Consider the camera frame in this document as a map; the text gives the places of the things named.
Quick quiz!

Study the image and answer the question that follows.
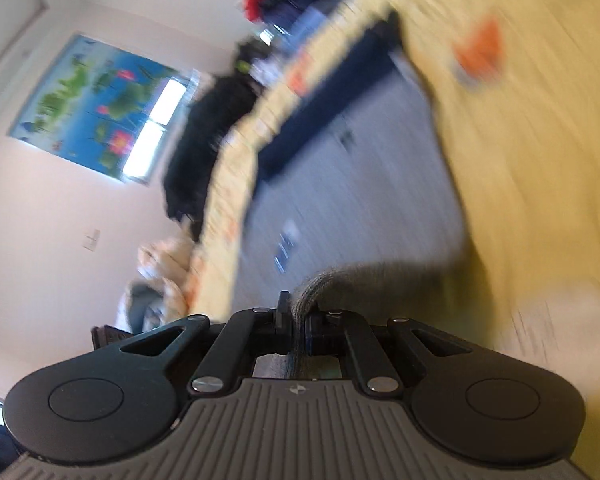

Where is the floral wall poster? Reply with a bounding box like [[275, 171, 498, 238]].
[[7, 34, 181, 181]]

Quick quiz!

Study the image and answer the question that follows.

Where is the yellow carrot print quilt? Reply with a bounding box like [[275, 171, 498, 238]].
[[185, 0, 600, 391]]

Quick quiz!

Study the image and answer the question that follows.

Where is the black coat heap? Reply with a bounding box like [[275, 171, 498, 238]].
[[162, 40, 276, 241]]

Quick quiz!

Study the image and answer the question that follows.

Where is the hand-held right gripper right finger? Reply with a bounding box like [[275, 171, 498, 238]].
[[305, 310, 473, 393]]

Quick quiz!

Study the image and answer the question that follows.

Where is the dark wooden furniture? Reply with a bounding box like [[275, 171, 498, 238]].
[[91, 325, 136, 353]]

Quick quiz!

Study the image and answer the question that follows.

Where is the grey sweater with navy sleeves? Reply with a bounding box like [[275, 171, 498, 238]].
[[240, 10, 481, 381]]

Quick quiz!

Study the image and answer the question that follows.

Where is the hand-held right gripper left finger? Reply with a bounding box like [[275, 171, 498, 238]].
[[121, 291, 295, 395]]

